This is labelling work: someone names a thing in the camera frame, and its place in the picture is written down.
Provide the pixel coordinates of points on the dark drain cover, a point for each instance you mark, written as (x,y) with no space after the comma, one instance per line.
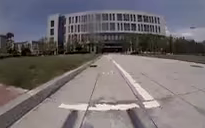
(93,65)

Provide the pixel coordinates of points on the curved white building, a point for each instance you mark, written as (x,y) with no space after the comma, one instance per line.
(113,25)

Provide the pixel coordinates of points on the concrete kerb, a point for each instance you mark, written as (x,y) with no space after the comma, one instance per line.
(40,93)

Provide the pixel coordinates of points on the white painted line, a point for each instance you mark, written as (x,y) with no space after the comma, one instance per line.
(136,87)

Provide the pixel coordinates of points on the row of trees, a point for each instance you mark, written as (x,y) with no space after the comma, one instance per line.
(150,43)

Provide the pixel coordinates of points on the grass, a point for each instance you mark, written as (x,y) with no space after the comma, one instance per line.
(190,58)
(33,68)

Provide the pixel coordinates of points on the dark manhole cover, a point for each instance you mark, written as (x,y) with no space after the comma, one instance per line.
(196,66)

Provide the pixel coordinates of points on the robot's own part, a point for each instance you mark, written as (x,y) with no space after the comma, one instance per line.
(70,120)
(138,119)

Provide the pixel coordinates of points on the grey concrete road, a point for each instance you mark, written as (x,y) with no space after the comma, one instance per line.
(176,86)

